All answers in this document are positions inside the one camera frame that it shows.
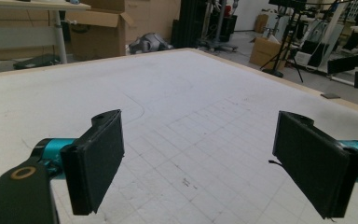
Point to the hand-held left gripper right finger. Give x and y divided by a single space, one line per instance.
313 161

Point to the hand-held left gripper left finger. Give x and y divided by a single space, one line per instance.
93 161

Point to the black tripod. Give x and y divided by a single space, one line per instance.
287 37

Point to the small cardboard box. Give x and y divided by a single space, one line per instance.
265 53

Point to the white grid foam mat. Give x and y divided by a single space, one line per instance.
183 93

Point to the black flat device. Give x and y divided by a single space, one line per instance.
37 61

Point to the open cardboard box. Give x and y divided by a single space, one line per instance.
96 37

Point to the grey rounded device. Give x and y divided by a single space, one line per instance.
150 42

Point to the grey wheeled metal stand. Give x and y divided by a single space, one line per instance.
220 28

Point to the white-legged desk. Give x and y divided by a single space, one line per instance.
18 37

